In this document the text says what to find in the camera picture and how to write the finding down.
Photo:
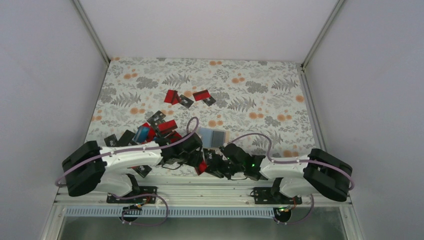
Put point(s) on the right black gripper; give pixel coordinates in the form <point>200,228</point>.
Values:
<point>219,171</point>

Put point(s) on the black card pair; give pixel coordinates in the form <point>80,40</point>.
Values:
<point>218,139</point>
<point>209,155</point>

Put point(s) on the red card upper pile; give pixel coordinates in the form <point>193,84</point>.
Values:
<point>166,127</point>

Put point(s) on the beige card holder wallet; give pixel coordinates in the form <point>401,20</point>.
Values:
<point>205,135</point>

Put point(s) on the black card top middle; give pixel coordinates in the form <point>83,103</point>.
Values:
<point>209,101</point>

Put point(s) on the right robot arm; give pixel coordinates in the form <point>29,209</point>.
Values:
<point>315,173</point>

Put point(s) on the black card upper pile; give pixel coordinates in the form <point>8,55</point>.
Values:
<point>156,119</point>

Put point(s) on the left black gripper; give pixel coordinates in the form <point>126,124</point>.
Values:
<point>196,159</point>

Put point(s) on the black card top left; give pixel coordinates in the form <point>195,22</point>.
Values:
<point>185,101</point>

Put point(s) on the floral table mat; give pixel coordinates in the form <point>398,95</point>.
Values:
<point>260,103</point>

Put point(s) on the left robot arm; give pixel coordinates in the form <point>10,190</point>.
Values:
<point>108,169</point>

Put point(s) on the blue card pile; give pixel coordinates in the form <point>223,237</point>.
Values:
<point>141,135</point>

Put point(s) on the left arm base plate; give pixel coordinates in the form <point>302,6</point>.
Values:
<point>135,200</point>

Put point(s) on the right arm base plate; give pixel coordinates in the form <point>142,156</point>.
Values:
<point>267,196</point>

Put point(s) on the grey cable duct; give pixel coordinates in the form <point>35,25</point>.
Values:
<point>171,212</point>

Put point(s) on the aluminium rail frame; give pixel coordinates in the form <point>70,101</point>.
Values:
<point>193,191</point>

